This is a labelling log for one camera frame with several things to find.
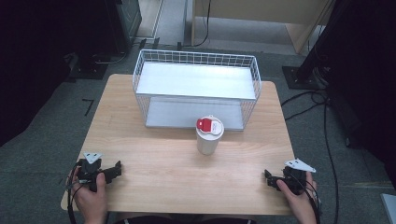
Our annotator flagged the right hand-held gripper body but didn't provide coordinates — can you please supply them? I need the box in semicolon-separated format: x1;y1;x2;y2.
281;158;317;196

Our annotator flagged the black cabinet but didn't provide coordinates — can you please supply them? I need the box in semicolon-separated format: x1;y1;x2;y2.
105;0;143;54

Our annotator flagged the person's left hand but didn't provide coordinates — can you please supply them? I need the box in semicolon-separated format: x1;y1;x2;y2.
73;172;109;219

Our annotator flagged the pale grey flat object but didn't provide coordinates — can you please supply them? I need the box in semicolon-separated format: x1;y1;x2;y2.
379;192;396;224

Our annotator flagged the person's right hand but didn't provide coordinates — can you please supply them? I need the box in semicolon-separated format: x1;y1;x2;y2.
276;172;318;219

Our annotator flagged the hand-held gripper cable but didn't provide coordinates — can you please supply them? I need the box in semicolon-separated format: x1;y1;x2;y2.
298;175;324;224
65;163;82;224

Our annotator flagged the dark curtain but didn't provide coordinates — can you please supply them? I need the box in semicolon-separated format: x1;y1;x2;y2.
325;0;396;189
0;0;108;147

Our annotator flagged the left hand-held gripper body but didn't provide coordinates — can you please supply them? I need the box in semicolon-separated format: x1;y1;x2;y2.
76;151;109;192

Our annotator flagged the black floor cable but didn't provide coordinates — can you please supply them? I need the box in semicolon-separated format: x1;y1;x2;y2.
321;101;341;224
280;89;328;121

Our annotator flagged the black hanging cable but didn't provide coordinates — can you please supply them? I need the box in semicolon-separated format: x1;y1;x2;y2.
186;0;213;49

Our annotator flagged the light wooden furniture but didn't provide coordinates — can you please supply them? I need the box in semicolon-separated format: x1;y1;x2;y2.
190;0;338;54

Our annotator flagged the left hand-held gripper cable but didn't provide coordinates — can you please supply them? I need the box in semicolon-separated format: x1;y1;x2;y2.
65;163;82;224

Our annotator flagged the white wire shelf rack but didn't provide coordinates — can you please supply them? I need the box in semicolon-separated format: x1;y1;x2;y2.
132;49;262;133

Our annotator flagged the black stand base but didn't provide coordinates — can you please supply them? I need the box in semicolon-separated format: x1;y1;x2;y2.
67;51;109;80

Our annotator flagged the black stand with base plate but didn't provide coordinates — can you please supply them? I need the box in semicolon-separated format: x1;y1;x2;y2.
281;0;347;91

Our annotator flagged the white cup with red lid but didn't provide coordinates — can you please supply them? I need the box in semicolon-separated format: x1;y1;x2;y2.
195;114;225;156

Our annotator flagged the right hand-held gripper cable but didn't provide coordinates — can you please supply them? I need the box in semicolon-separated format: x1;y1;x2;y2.
298;175;324;224

